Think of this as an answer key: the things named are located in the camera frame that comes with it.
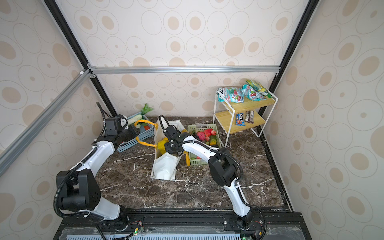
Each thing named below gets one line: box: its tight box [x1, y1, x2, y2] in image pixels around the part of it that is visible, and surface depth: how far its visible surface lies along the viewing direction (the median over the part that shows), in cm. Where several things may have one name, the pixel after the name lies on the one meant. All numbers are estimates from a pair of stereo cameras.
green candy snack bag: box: [217, 87, 245, 103], surface depth 85 cm
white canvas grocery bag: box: [134, 118, 191, 181], surface depth 87 cm
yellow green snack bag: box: [246, 79, 274, 99], surface depth 82 cm
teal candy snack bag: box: [241, 84, 268, 101], surface depth 82 cm
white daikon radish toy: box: [127, 103, 153, 125], surface depth 114 cm
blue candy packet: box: [235, 113, 246, 127], surface depth 96 cm
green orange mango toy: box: [209, 135, 217, 146], surface depth 105 cm
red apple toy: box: [204, 128, 213, 137], surface depth 107 cm
